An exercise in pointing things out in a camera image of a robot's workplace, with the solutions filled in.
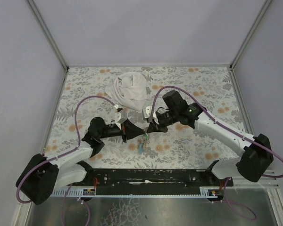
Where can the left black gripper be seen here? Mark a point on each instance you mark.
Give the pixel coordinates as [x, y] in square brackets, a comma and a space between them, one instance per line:
[124, 131]

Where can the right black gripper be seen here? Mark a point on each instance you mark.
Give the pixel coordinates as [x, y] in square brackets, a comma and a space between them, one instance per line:
[155, 122]

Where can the green tagged key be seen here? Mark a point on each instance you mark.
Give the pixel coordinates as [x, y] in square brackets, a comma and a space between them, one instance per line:
[146, 136]

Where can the blue key tag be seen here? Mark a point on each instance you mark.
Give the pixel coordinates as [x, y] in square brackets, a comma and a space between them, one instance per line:
[140, 148]

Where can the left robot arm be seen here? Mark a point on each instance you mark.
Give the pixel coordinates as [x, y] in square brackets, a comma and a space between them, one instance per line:
[44, 174]

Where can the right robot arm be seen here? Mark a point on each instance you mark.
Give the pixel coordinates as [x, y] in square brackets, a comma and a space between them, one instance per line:
[253, 156]

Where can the floral table mat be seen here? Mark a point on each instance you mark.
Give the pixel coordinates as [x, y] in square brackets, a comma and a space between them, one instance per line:
[84, 98]

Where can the crumpled white cloth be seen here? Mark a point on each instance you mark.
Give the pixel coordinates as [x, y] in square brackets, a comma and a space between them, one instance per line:
[129, 90]

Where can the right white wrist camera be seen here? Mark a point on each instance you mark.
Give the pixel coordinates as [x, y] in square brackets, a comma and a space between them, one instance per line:
[146, 112]

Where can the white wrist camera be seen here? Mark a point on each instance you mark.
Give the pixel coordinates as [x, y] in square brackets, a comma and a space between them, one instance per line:
[120, 116]
[146, 112]

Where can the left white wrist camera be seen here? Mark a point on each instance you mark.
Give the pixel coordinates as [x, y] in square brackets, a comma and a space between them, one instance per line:
[120, 116]

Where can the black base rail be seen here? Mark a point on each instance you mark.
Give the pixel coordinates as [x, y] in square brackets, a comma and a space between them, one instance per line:
[149, 182]

